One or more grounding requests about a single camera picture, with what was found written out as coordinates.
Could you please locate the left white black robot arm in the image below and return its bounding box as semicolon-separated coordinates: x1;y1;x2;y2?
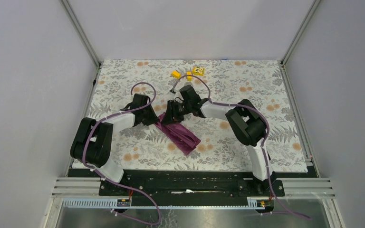
70;94;159;195

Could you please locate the left aluminium frame post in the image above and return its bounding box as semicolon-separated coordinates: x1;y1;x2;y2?
59;0;101;68

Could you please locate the purple cloth napkin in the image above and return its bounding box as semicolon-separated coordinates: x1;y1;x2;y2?
154;113;201;156

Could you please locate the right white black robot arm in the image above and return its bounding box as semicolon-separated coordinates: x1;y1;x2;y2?
161;85;273;196

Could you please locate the yellow block left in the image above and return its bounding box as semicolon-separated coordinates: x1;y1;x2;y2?
171;71;181;79

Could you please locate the floral tablecloth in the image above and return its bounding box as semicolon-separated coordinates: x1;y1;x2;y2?
87;59;307;172

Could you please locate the yellow patterned block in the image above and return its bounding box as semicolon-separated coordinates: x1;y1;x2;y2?
192;67;205;76

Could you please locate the purple cable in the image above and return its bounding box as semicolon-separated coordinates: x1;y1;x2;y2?
81;82;163;226
170;74;312;221

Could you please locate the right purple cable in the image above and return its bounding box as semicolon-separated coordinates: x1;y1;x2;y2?
170;74;312;221

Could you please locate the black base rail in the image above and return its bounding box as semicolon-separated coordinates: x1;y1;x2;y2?
69;169;285;207

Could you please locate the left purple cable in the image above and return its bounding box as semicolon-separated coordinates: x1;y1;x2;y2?
81;82;163;226

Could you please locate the right aluminium frame post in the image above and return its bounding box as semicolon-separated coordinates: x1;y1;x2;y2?
281;0;322;65

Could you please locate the aluminium frame post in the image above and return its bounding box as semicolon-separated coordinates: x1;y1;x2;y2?
281;0;322;65
59;0;101;68

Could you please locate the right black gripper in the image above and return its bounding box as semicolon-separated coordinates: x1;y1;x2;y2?
161;100;192;126

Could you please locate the yellow block middle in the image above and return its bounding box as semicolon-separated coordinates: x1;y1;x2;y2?
186;72;192;81

